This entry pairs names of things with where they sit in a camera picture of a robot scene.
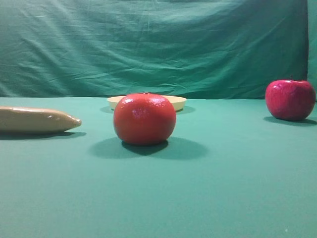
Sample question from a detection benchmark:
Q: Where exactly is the red apple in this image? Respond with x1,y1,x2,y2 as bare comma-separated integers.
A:
265,79,316,121

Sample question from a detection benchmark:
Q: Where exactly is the pale yellow plate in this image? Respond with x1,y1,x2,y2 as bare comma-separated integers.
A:
107,95,187,111

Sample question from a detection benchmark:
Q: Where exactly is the green backdrop cloth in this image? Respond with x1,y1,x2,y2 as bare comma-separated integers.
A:
0,0,317,99

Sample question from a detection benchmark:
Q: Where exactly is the tan bread loaf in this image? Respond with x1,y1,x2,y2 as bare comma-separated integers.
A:
0,107,82,133

